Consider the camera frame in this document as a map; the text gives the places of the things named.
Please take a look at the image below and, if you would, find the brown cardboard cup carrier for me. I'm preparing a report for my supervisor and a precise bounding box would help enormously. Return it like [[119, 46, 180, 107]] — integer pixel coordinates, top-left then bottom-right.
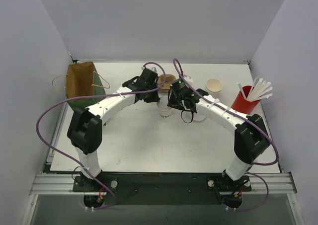
[[157, 74, 176, 93]]

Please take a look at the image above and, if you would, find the green paper bag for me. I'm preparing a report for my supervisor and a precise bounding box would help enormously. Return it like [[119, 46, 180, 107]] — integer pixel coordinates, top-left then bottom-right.
[[52, 62, 110, 110]]

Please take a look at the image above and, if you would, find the red cup with straws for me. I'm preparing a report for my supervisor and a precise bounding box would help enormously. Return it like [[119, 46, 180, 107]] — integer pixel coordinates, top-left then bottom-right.
[[231, 76, 273, 114]]

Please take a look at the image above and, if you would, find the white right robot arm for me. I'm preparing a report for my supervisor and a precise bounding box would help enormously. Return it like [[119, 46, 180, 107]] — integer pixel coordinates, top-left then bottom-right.
[[167, 79, 270, 181]]

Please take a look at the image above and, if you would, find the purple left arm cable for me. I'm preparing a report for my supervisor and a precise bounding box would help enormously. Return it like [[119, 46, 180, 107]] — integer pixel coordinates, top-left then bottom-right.
[[35, 62, 165, 210]]

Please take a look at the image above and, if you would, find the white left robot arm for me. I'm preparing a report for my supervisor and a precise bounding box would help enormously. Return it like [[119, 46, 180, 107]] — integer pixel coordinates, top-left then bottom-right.
[[67, 69, 160, 191]]

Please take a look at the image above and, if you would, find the translucent plastic lid on table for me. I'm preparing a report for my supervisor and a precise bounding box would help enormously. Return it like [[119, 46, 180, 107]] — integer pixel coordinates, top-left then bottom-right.
[[193, 113, 206, 123]]

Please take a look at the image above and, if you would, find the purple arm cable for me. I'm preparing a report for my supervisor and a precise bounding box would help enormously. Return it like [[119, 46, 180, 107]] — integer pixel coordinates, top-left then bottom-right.
[[35, 62, 165, 210], [172, 58, 279, 212]]

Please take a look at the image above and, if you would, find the aluminium rail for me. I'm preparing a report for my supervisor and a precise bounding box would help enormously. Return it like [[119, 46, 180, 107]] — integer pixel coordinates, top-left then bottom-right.
[[30, 173, 297, 195]]

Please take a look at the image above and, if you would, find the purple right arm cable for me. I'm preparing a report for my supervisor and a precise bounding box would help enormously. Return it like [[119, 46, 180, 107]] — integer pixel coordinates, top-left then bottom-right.
[[172, 58, 279, 212]]

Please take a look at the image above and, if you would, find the translucent plastic lid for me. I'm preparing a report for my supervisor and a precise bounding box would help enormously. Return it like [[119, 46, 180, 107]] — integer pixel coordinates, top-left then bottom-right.
[[193, 113, 206, 123], [157, 97, 171, 113]]

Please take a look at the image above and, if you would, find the white paper cup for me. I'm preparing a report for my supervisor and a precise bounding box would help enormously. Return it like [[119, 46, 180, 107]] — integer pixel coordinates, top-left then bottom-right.
[[205, 78, 223, 97], [159, 111, 171, 118]]

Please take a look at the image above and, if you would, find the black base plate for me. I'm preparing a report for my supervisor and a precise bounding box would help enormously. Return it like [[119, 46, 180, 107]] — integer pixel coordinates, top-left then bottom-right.
[[73, 172, 251, 207]]

